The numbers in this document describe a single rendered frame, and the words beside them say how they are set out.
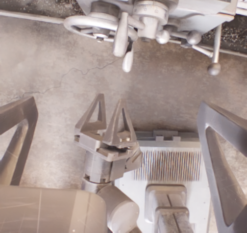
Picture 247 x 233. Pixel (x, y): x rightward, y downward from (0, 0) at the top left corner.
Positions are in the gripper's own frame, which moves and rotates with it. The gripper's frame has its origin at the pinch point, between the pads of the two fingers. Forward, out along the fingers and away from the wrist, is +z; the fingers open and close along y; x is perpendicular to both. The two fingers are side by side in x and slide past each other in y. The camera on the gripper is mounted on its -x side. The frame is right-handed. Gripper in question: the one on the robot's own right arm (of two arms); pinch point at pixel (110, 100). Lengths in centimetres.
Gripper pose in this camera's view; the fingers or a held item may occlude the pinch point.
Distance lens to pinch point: 39.6
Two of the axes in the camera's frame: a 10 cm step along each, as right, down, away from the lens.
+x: -6.5, -0.2, -7.6
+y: 7.4, 2.2, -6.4
